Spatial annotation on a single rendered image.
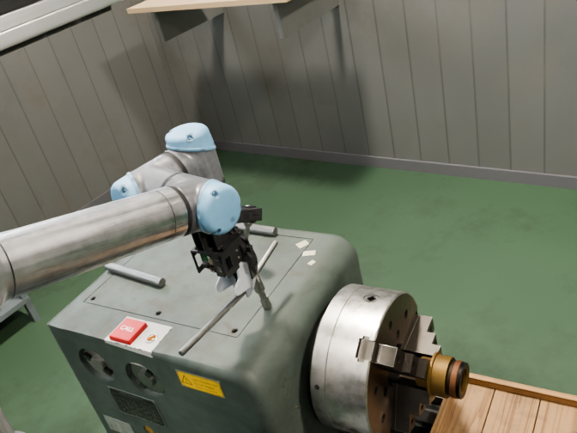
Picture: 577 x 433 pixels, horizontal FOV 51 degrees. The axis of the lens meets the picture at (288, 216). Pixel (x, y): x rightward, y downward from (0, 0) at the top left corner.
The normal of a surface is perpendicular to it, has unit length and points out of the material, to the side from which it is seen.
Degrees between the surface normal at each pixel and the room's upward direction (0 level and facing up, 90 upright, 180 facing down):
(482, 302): 0
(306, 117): 90
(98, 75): 90
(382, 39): 90
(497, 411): 0
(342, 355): 43
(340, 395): 72
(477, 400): 0
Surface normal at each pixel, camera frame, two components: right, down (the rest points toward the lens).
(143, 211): 0.52, -0.49
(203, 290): -0.22, -0.84
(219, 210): 0.73, 0.21
